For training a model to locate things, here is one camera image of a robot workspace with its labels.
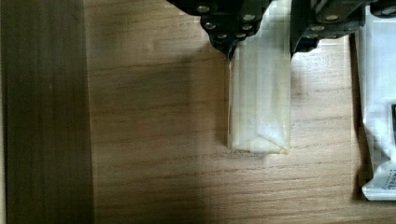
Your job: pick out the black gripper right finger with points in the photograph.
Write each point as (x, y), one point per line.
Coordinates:
(313, 20)

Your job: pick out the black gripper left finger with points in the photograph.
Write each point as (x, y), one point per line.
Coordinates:
(227, 22)

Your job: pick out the potato chips bag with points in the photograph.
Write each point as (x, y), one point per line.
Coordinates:
(377, 69)

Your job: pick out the wooden tray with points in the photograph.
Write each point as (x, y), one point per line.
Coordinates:
(116, 111)

